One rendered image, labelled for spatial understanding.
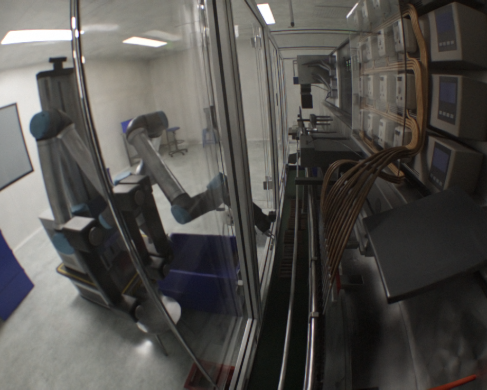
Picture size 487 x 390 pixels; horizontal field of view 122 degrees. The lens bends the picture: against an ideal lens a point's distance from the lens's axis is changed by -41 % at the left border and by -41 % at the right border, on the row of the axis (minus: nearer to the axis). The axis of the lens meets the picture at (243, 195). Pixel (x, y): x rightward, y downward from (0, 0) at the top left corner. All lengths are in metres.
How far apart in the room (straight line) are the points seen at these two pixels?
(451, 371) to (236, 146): 0.66
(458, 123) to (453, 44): 0.15
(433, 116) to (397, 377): 0.59
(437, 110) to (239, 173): 0.48
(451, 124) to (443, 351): 0.44
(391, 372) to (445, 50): 0.69
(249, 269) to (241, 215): 0.20
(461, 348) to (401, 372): 0.20
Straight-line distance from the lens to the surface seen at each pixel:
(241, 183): 0.55
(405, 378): 0.65
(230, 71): 0.50
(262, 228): 0.93
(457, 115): 0.49
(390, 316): 0.72
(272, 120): 1.35
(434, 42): 0.56
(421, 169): 0.60
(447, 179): 0.51
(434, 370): 0.59
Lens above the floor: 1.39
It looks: 27 degrees down
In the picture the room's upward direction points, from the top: 6 degrees counter-clockwise
